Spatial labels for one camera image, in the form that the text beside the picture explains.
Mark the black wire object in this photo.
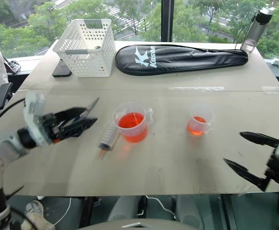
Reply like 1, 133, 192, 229
8, 60, 22, 73

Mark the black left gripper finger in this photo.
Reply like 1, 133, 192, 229
62, 116, 99, 139
55, 107, 89, 123

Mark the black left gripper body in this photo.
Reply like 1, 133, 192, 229
40, 114, 67, 144

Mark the dark window frame post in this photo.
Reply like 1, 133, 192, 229
162, 0, 174, 42

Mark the beige trouser leg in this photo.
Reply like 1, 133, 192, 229
21, 212, 56, 230

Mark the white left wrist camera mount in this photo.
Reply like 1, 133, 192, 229
23, 92, 53, 146

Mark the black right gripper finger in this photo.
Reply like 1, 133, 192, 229
223, 158, 271, 192
239, 131, 279, 147

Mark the white cable under table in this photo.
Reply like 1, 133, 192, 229
145, 195, 178, 222

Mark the black smartphone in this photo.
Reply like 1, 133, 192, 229
52, 61, 72, 78

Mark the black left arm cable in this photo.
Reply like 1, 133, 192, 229
0, 97, 26, 130

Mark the large beaker orange liquid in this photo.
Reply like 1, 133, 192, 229
112, 102, 154, 144

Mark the black racket cover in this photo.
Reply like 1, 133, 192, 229
115, 44, 249, 76

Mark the black chair armrest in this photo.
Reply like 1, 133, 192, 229
0, 82, 13, 112

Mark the clear plastic syringe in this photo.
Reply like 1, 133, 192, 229
98, 120, 120, 161

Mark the white perforated plastic basket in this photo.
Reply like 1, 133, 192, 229
52, 19, 116, 78

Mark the thin white cord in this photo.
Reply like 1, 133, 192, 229
54, 196, 72, 226

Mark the grey sneaker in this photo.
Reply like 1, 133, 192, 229
25, 200, 45, 221

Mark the small beaker orange liquid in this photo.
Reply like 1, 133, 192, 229
186, 105, 216, 137

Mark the clear water bottle black lid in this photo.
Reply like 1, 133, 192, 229
240, 7, 276, 54

